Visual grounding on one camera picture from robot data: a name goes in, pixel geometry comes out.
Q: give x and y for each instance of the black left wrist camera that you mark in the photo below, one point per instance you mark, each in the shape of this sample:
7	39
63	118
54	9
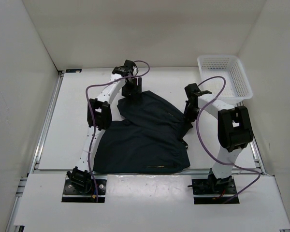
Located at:
130	67

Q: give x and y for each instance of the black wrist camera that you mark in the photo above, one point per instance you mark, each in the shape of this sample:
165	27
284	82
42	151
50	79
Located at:
191	89
130	67

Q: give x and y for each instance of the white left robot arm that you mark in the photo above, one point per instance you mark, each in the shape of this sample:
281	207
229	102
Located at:
99	98

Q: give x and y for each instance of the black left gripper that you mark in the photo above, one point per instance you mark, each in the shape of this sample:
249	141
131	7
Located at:
136	90

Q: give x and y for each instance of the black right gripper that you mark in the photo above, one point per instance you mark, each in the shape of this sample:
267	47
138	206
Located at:
191	118

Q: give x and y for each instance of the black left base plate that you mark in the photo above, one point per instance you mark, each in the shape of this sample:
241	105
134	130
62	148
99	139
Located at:
71	194

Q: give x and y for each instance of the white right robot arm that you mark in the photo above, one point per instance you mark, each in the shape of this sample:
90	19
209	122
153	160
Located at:
234	132

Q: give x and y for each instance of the dark navy shorts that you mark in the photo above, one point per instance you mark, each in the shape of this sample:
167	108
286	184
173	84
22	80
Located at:
149	140

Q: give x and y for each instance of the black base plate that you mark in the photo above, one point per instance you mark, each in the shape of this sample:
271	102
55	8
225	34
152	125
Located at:
205	193
71	194

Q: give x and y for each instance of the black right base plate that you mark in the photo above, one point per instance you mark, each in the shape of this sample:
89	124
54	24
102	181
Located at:
205	193

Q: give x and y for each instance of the white perforated plastic basket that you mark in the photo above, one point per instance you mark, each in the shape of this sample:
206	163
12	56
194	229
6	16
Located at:
237	88

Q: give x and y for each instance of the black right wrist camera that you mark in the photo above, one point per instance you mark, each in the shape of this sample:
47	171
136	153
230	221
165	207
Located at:
191	89

